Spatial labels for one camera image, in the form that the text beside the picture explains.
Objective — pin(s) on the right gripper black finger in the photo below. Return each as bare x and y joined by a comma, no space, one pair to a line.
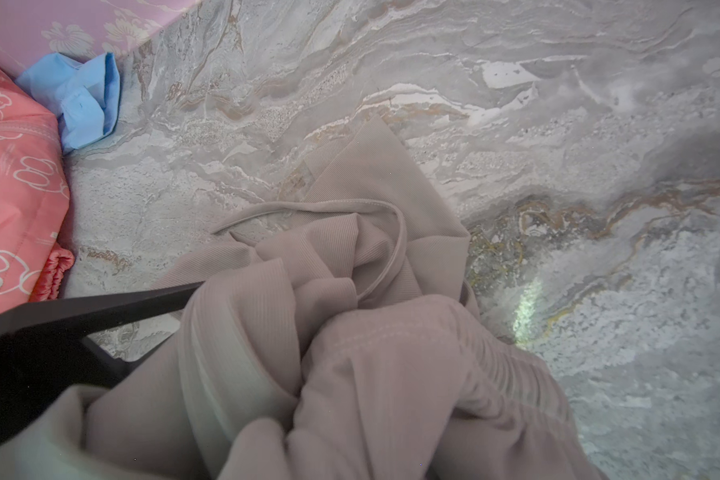
45,347

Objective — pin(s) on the grey cloth garment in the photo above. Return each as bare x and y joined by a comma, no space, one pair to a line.
346,347

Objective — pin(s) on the pink patterned cloth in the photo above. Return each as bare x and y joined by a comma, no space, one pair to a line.
34,200

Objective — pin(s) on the light blue cloth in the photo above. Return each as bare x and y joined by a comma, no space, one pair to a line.
84,97

